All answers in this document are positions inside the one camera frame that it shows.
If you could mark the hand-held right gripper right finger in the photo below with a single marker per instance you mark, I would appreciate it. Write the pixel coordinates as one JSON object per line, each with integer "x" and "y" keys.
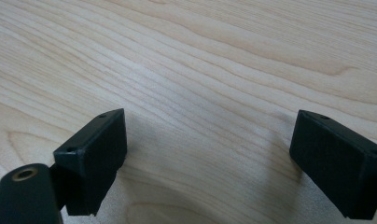
{"x": 332, "y": 161}

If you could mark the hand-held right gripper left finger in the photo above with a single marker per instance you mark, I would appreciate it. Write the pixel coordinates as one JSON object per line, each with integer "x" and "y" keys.
{"x": 96, "y": 146}

